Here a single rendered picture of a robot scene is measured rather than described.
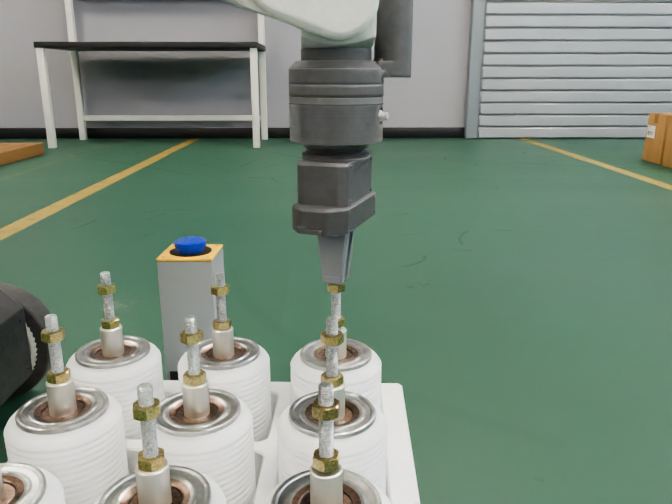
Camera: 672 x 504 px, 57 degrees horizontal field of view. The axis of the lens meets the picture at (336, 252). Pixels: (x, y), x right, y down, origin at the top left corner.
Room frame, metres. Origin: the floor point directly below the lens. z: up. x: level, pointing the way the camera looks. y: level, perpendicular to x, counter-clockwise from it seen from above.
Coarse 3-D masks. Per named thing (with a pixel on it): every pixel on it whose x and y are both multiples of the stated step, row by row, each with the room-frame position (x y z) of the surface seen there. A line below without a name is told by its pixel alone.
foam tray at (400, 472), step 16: (176, 384) 0.67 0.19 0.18; (272, 384) 0.67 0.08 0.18; (288, 384) 0.67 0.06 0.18; (384, 384) 0.67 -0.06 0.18; (272, 400) 0.65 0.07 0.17; (288, 400) 0.63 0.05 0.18; (384, 400) 0.63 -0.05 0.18; (400, 400) 0.63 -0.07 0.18; (272, 416) 0.65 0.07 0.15; (400, 416) 0.59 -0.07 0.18; (272, 432) 0.56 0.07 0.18; (400, 432) 0.56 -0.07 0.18; (128, 448) 0.54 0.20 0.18; (256, 448) 0.53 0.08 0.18; (272, 448) 0.53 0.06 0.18; (400, 448) 0.53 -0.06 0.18; (128, 464) 0.53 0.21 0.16; (256, 464) 0.53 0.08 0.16; (272, 464) 0.51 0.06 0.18; (400, 464) 0.51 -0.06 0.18; (256, 480) 0.53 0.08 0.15; (272, 480) 0.48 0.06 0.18; (400, 480) 0.48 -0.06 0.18; (416, 480) 0.49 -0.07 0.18; (256, 496) 0.46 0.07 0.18; (400, 496) 0.46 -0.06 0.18; (416, 496) 0.46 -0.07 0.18
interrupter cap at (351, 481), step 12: (288, 480) 0.38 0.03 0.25; (300, 480) 0.38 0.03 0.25; (348, 480) 0.38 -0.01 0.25; (360, 480) 0.38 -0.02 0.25; (276, 492) 0.37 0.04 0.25; (288, 492) 0.37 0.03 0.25; (300, 492) 0.37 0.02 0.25; (348, 492) 0.37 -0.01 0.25; (360, 492) 0.37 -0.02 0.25; (372, 492) 0.37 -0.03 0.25
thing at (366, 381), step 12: (300, 360) 0.58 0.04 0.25; (372, 360) 0.59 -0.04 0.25; (300, 372) 0.57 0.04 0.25; (312, 372) 0.56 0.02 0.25; (348, 372) 0.56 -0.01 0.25; (360, 372) 0.56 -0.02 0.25; (372, 372) 0.57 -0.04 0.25; (300, 384) 0.57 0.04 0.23; (312, 384) 0.56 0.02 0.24; (348, 384) 0.55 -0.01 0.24; (360, 384) 0.56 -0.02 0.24; (372, 384) 0.57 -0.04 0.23; (300, 396) 0.57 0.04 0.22; (372, 396) 0.57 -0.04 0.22
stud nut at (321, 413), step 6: (336, 402) 0.36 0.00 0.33; (312, 408) 0.36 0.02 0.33; (318, 408) 0.35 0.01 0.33; (324, 408) 0.35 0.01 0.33; (330, 408) 0.35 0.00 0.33; (336, 408) 0.35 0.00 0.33; (312, 414) 0.36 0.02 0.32; (318, 414) 0.35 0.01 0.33; (324, 414) 0.35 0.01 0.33; (330, 414) 0.35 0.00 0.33; (336, 414) 0.35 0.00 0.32; (324, 420) 0.35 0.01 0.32
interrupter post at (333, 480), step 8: (312, 464) 0.36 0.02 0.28; (312, 472) 0.36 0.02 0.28; (320, 472) 0.35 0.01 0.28; (336, 472) 0.35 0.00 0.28; (312, 480) 0.35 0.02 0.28; (320, 480) 0.35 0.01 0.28; (328, 480) 0.35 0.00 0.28; (336, 480) 0.35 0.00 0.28; (312, 488) 0.35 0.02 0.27; (320, 488) 0.35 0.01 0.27; (328, 488) 0.35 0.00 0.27; (336, 488) 0.35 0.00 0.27; (312, 496) 0.35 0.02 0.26; (320, 496) 0.35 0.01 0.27; (328, 496) 0.35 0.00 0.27; (336, 496) 0.35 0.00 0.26
